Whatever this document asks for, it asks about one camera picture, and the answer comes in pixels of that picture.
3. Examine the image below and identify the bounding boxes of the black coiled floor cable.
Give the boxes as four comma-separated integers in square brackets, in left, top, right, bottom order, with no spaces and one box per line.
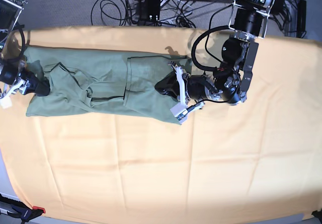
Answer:
[91,0,126,27]

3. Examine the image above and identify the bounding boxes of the green T-shirt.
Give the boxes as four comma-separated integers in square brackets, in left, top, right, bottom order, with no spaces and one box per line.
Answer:
[25,47,192,123]

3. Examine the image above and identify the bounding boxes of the black corner clamp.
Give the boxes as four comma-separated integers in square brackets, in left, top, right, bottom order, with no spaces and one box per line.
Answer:
[311,210,322,223]

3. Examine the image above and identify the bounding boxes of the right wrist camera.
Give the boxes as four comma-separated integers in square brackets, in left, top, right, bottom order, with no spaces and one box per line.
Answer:
[0,97,12,109]

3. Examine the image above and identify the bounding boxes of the yellow table cloth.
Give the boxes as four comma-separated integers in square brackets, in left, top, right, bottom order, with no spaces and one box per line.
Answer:
[1,37,321,223]

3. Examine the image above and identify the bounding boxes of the black camera stand post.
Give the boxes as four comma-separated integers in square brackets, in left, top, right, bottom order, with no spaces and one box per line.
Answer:
[140,0,161,22]

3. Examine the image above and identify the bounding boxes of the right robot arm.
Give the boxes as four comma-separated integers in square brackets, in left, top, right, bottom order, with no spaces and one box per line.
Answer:
[1,0,163,98]

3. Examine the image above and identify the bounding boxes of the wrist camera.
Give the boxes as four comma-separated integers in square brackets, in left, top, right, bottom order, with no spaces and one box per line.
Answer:
[170,103,188,124]
[0,97,12,109]

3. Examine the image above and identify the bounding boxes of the black power adapter brick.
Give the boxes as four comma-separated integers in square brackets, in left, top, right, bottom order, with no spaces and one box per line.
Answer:
[271,0,285,15]

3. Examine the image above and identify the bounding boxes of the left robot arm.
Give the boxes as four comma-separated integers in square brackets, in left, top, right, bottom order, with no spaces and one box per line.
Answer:
[154,0,280,106]

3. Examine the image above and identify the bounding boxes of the blue orange clamp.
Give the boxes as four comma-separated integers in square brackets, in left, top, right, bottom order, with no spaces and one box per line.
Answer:
[1,195,46,223]

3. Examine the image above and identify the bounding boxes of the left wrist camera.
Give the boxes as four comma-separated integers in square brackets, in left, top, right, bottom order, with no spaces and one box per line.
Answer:
[170,103,188,124]

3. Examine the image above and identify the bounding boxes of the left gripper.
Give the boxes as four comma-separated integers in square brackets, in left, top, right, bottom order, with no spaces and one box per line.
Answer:
[154,72,222,102]

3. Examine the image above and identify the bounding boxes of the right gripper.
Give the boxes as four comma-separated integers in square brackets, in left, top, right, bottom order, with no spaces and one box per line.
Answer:
[1,60,50,96]

